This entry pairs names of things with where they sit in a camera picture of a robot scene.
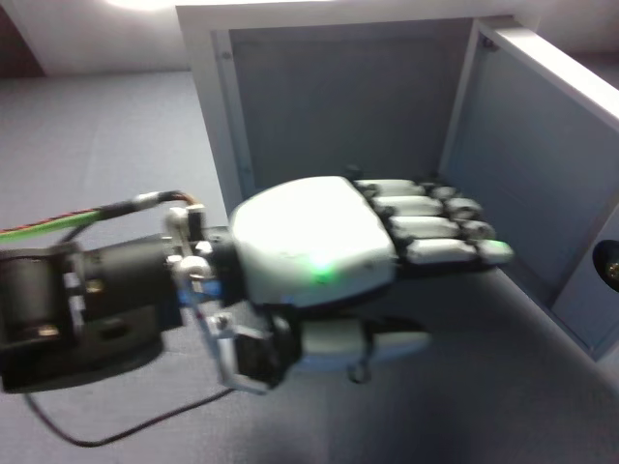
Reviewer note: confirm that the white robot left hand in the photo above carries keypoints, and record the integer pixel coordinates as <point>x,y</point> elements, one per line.
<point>309,232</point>

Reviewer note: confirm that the white box flap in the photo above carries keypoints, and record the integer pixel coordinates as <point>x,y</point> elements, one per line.
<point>522,169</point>

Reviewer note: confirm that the large white box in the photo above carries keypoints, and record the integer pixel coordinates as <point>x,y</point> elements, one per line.
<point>338,106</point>

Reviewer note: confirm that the small black object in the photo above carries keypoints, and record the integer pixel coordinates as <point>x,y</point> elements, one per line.
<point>607,266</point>

